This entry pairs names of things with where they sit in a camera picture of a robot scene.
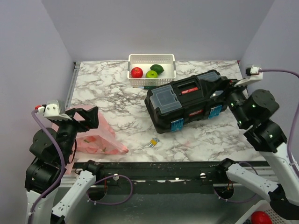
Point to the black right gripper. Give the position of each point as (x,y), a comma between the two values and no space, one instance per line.
(224,82)

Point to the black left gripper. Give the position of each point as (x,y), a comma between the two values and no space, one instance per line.
(91,118)

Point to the pink plastic bag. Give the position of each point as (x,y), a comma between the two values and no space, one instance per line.
(97,141)

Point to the red fake apple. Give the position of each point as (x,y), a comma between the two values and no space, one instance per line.
(136,72)

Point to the green fake fruit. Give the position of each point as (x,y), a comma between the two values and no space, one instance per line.
(158,68)

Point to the light green fake apple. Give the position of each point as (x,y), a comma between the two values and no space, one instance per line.
(151,74)

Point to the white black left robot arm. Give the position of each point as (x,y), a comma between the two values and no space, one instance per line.
(52,150)

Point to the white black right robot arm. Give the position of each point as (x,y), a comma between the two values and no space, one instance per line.
(253,115)

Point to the black toolbox clear lids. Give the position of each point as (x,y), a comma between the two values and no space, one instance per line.
(173,105)

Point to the white perforated plastic basket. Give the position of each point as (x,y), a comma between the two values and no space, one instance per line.
(145,61)

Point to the white basket bottom right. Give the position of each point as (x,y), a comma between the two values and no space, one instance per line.
(264,206)

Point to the red ball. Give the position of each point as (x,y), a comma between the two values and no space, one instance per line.
(260,217)

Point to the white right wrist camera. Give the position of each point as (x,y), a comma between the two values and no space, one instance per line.
(253,74)

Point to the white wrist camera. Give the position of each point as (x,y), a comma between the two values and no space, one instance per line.
(253,74)
(52,110)

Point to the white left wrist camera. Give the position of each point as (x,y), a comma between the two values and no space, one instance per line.
(52,110)

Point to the aluminium rail left edge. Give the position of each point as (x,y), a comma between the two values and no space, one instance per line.
(72,84)

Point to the aluminium rail front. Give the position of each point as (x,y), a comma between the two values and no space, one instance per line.
(261,172)

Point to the green handled screwdriver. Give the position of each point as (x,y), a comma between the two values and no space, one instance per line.
(145,87)

